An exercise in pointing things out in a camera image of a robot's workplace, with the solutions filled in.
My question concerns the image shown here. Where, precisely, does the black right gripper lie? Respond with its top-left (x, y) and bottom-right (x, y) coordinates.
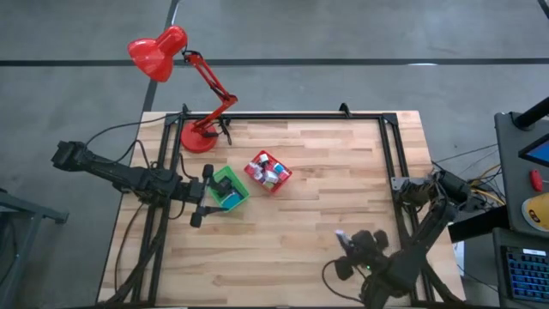
top-left (334, 229), bottom-right (391, 282)

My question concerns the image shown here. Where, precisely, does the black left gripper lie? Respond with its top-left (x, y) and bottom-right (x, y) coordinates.
top-left (180, 163), bottom-right (236, 229)

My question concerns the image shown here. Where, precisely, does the green plastic basket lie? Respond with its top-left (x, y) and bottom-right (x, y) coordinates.
top-left (207, 165), bottom-right (251, 213)

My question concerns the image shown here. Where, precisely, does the red plastic basket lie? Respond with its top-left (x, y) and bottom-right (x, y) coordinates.
top-left (243, 149), bottom-right (294, 195)

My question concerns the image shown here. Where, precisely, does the white paper sheet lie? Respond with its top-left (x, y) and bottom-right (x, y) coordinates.
top-left (449, 239), bottom-right (467, 278)

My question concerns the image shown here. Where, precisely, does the black cart leg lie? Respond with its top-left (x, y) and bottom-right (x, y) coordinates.
top-left (448, 204), bottom-right (522, 244)

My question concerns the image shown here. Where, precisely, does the red desk lamp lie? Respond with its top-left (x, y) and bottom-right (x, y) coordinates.
top-left (126, 24), bottom-right (239, 155)

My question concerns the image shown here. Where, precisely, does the grey operator console cart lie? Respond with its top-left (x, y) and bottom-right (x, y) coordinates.
top-left (494, 97), bottom-right (549, 309)

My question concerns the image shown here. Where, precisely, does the blue backlit keyboard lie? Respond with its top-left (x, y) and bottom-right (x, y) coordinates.
top-left (504, 246), bottom-right (549, 305)

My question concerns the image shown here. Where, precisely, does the yellow round device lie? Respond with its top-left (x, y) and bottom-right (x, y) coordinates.
top-left (521, 192), bottom-right (549, 235)

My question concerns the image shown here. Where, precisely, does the grey metal stand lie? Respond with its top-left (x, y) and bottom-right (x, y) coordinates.
top-left (0, 187), bottom-right (70, 309)

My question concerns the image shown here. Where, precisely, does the red stop button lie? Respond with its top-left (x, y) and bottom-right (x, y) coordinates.
top-left (529, 168), bottom-right (544, 193)

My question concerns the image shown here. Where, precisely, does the blue tablet screen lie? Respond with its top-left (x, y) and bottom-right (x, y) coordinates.
top-left (517, 132), bottom-right (549, 168)

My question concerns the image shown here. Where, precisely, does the black console pole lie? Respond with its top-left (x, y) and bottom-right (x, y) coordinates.
top-left (512, 97), bottom-right (549, 130)

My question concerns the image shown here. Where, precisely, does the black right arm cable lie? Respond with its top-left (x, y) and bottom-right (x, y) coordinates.
top-left (321, 258), bottom-right (370, 305)

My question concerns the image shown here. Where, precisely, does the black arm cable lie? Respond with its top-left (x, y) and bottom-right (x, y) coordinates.
top-left (85, 114), bottom-right (190, 181)
top-left (321, 258), bottom-right (370, 305)

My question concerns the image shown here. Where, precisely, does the black metal table frame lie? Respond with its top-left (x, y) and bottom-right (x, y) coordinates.
top-left (102, 112), bottom-right (464, 308)

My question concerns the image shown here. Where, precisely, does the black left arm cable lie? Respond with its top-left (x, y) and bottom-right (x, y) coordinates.
top-left (85, 114), bottom-right (190, 181)

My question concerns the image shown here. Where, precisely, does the yellow black cable bundle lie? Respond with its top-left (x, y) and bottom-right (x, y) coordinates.
top-left (431, 145), bottom-right (508, 215)

